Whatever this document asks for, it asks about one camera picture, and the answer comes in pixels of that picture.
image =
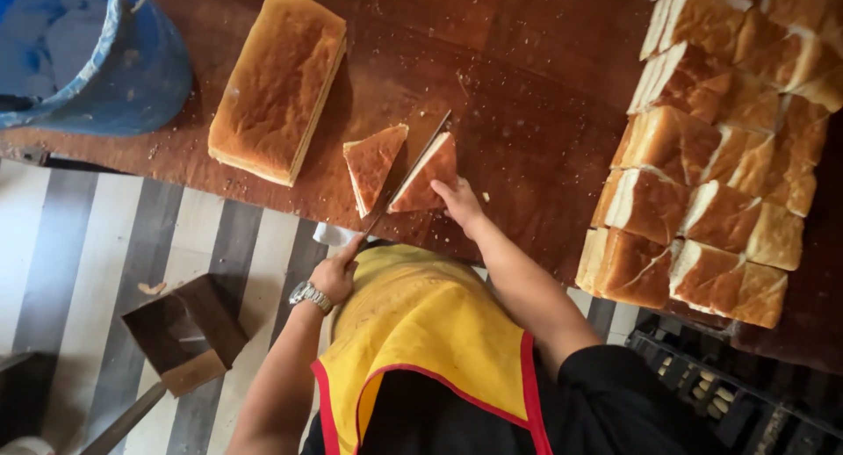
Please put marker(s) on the person's left hand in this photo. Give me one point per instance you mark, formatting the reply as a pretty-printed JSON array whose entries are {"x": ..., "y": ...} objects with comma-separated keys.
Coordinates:
[{"x": 332, "y": 278}]

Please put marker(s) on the person's right hand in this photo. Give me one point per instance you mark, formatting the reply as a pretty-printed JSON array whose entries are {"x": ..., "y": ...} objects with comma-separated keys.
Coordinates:
[{"x": 463, "y": 208}]

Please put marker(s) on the person's left fingers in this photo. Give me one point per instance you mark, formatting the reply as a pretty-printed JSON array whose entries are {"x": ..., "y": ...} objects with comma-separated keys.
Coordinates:
[{"x": 353, "y": 251}]

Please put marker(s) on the long bread knife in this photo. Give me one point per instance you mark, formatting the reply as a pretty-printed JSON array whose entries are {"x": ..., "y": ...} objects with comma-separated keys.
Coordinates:
[{"x": 409, "y": 172}]

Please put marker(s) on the triangular cut bread piece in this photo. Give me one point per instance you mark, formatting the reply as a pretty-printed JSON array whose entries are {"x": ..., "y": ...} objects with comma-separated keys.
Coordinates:
[
  {"x": 372, "y": 162},
  {"x": 425, "y": 181}
]

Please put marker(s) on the white cloth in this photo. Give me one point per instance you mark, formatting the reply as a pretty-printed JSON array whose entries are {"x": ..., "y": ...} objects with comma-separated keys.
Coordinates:
[{"x": 331, "y": 235}]

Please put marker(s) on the silver wristwatch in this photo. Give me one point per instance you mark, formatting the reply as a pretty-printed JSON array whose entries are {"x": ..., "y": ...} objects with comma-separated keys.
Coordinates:
[{"x": 311, "y": 296}]

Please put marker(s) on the yellow apron with red trim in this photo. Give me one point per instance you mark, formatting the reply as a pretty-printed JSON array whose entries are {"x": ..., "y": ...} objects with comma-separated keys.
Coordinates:
[{"x": 428, "y": 330}]

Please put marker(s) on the whole rectangular bread loaf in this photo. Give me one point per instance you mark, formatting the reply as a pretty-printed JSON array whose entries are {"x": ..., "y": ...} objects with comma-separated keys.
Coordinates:
[{"x": 276, "y": 86}]

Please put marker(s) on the bread scrap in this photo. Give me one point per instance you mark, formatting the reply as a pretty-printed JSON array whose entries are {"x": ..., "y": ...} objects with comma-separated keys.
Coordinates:
[{"x": 151, "y": 288}]

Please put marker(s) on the blue plastic bucket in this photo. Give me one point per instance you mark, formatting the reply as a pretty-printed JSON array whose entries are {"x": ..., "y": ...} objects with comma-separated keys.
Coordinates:
[{"x": 141, "y": 73}]

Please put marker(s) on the grey metal bar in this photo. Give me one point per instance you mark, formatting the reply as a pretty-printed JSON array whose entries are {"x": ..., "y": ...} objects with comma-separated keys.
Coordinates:
[{"x": 125, "y": 419}]

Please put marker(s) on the black shirt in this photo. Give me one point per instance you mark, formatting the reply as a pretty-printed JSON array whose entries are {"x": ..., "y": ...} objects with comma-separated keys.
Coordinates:
[{"x": 625, "y": 409}]

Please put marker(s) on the dark metal object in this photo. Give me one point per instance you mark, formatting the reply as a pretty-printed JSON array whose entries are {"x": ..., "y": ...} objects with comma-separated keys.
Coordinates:
[{"x": 23, "y": 396}]

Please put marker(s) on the pile of cut bread pieces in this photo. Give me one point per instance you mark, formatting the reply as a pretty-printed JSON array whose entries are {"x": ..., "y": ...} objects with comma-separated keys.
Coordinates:
[{"x": 711, "y": 172}]

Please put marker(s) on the black plastic crate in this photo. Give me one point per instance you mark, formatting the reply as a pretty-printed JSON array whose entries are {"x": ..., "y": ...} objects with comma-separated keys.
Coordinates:
[{"x": 724, "y": 396}]

